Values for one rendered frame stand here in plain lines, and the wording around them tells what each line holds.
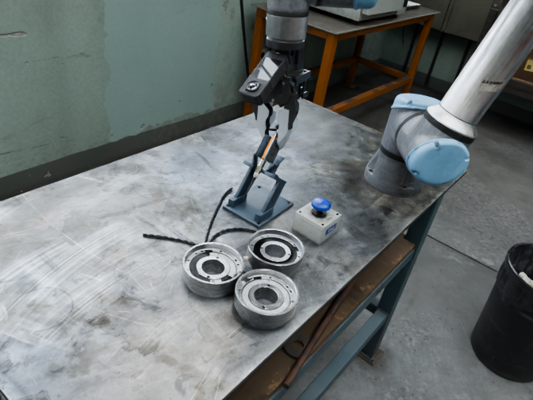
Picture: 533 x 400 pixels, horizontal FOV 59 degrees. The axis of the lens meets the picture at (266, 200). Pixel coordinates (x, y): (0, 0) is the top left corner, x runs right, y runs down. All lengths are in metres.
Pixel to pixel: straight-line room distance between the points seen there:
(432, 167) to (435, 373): 1.07
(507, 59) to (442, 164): 0.22
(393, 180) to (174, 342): 0.68
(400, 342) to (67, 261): 1.41
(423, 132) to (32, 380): 0.81
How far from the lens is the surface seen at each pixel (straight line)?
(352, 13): 2.95
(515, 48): 1.01
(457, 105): 1.02
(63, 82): 2.42
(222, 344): 0.75
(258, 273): 0.82
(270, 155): 0.95
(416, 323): 2.08
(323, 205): 0.95
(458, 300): 2.29
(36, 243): 0.94
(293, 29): 0.88
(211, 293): 0.79
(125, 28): 2.54
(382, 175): 1.19
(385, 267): 1.38
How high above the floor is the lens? 1.39
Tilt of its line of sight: 33 degrees down
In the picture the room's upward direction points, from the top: 10 degrees clockwise
